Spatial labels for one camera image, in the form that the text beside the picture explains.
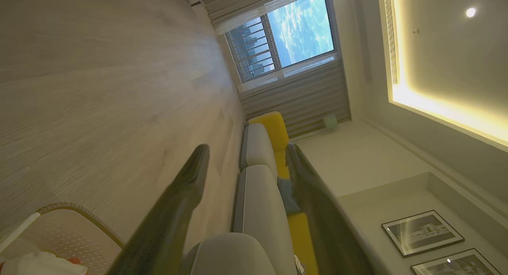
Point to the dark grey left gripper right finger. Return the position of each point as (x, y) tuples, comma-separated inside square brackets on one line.
[(321, 219)]

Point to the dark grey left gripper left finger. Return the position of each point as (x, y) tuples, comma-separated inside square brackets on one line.
[(170, 219)]

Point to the red and white cloth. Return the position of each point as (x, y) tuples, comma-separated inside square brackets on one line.
[(39, 265)]

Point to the grey and yellow sofa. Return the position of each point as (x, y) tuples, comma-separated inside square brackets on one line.
[(260, 211)]

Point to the grey cloth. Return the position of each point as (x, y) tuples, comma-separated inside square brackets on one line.
[(286, 197)]

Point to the small white item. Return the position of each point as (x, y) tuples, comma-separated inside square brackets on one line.
[(298, 264)]

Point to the pale green round object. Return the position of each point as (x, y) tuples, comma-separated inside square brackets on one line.
[(330, 122)]

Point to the black framed picture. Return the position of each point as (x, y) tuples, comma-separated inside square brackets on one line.
[(456, 265), (422, 232)]

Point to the white perforated laundry basket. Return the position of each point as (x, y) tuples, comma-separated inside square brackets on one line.
[(67, 231)]

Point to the beige striped curtain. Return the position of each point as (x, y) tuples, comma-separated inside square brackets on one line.
[(301, 100), (246, 9)]

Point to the window with railing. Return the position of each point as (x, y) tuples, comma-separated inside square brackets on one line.
[(285, 37)]

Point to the ceiling air vent strip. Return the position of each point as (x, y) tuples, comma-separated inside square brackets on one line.
[(391, 37)]

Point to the round ceiling spotlight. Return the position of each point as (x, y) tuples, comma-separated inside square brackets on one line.
[(470, 12)]

